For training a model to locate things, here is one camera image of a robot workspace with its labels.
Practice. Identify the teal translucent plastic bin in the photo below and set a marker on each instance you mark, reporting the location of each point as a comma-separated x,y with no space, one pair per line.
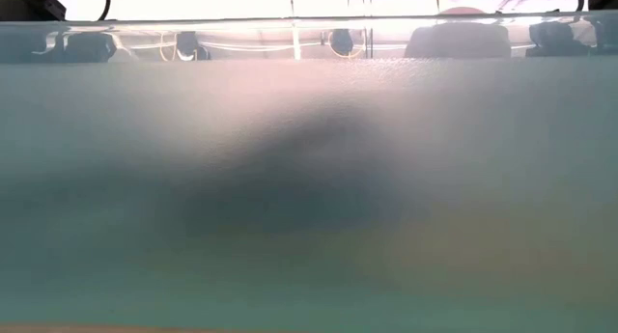
309,106

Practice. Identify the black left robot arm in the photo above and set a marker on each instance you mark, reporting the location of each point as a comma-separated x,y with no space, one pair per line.
29,5

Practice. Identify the white globe lamp black base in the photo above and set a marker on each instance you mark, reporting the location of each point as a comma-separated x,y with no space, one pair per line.
458,41

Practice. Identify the dark rounded fixture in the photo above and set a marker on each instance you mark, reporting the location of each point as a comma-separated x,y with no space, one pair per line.
342,42
188,46

